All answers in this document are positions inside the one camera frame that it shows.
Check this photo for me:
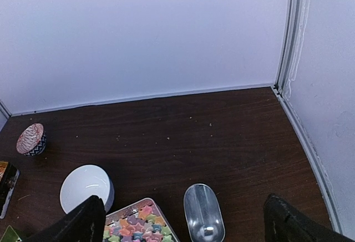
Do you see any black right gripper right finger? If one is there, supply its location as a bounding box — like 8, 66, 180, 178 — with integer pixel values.
263, 194, 351, 242

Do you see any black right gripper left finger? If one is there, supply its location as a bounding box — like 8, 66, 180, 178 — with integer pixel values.
25, 195, 106, 241

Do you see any green tray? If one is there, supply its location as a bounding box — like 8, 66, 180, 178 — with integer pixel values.
0, 225, 23, 242

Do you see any metal scoop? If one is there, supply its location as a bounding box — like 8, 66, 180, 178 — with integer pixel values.
184, 183, 226, 241

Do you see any pink tin of star candies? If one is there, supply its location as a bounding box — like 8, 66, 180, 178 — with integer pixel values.
102, 198, 179, 242

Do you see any white bowl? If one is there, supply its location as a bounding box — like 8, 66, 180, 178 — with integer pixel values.
59, 164, 115, 214

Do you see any red patterned small bowl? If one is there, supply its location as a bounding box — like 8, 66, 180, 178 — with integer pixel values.
16, 123, 47, 157

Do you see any right aluminium corner post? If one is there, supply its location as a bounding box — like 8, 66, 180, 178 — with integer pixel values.
275, 0, 310, 99

